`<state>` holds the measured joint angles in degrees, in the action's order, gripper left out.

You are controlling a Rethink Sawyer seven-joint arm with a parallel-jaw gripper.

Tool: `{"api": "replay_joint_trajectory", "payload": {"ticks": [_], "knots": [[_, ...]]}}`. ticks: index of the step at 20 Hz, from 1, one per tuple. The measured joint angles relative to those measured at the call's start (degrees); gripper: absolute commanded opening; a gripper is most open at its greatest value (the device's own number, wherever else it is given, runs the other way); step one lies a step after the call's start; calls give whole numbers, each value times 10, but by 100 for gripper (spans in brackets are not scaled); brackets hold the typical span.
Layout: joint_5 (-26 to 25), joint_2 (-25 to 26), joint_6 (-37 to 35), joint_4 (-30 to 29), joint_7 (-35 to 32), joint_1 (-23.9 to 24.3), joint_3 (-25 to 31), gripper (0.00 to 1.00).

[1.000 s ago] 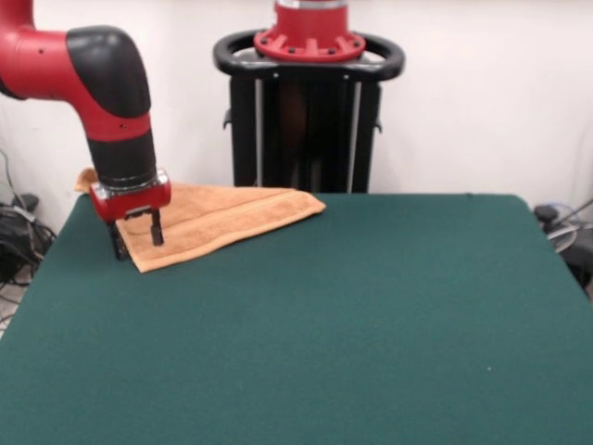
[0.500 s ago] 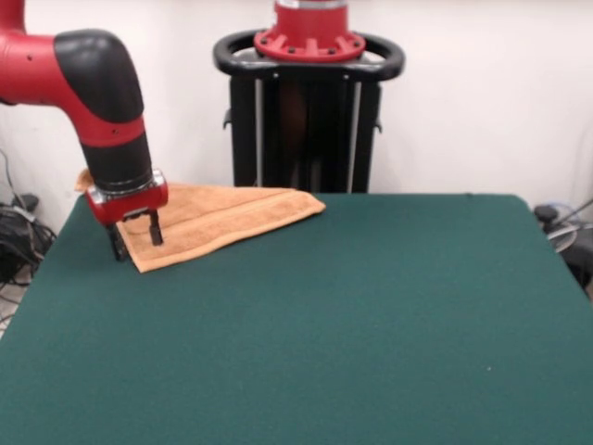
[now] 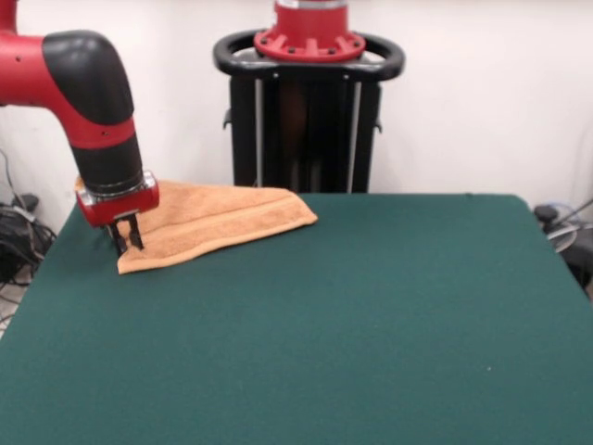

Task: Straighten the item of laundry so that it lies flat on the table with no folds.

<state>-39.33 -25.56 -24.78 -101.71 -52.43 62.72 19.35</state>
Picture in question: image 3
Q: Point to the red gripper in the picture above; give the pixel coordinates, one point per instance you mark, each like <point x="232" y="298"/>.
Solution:
<point x="120" y="208"/>

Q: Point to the orange terry towel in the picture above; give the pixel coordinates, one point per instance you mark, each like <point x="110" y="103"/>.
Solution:
<point x="222" y="218"/>

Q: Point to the black power adapter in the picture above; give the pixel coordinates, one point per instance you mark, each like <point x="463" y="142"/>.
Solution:
<point x="29" y="200"/>

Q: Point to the dark green table cloth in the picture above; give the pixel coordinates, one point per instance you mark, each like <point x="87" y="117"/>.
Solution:
<point x="324" y="324"/>

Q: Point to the small black device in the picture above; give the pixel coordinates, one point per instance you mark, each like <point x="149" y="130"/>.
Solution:
<point x="546" y="212"/>

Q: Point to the black bulky object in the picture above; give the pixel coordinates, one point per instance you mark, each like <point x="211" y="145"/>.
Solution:
<point x="581" y="264"/>

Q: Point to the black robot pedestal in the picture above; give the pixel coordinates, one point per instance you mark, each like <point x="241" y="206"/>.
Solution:
<point x="301" y="139"/>

